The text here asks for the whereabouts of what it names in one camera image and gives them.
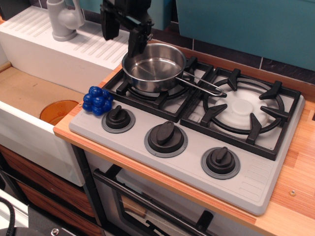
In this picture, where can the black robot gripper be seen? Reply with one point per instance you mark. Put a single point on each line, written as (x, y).
(129, 13)

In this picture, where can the stainless steel pan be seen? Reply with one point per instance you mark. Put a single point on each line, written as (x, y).
(160, 68)

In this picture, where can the blue toy blueberry cluster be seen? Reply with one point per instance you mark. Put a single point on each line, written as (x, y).
(97, 101)

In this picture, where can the black left stove knob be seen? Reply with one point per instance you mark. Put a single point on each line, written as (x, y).
(118, 120)

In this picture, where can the black stove knob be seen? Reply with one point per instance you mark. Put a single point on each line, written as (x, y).
(220, 163)
(118, 120)
(166, 140)

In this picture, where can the black middle stove knob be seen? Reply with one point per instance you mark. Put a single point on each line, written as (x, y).
(166, 140)

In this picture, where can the grey toy stove top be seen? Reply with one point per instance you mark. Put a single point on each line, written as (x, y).
(250, 189)

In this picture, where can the black right stove knob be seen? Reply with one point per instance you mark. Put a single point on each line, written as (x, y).
(220, 163)

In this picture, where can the grey toy faucet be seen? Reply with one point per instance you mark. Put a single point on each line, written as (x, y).
(64, 21)

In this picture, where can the black left burner grate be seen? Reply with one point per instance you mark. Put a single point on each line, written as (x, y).
(169, 105)

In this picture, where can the black burner grate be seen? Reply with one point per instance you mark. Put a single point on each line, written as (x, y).
(253, 115)
(169, 105)

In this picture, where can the white toy sink unit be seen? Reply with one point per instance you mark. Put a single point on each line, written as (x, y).
(36, 71)

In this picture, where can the orange plastic sink drain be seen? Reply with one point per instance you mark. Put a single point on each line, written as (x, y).
(55, 112)

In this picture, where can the black right burner grate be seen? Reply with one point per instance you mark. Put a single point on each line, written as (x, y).
(253, 115)

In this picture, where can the toy oven door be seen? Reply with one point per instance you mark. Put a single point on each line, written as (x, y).
(142, 208)

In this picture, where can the wooden drawer cabinet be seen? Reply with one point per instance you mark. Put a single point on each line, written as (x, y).
(49, 193)

